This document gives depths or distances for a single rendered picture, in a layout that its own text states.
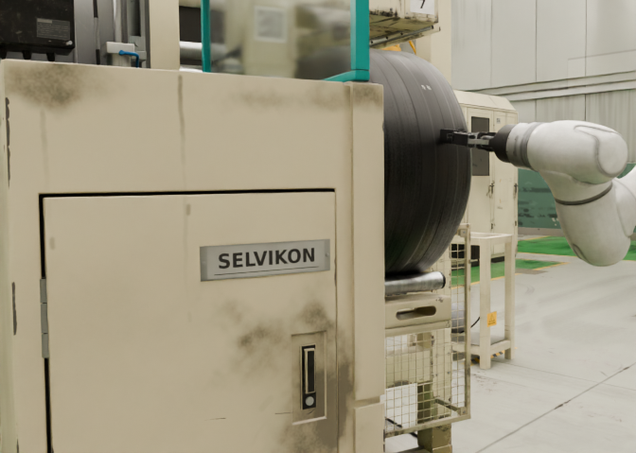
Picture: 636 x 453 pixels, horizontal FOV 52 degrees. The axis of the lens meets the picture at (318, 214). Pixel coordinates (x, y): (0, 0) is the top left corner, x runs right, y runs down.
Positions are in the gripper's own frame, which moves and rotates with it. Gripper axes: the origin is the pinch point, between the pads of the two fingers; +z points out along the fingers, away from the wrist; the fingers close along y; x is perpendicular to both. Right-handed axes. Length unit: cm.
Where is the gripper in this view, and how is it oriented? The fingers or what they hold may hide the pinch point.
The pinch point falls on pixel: (452, 136)
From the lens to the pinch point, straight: 146.7
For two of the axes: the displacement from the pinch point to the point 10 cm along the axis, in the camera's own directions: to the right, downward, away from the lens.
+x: -0.5, 9.8, 1.7
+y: -8.8, 0.3, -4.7
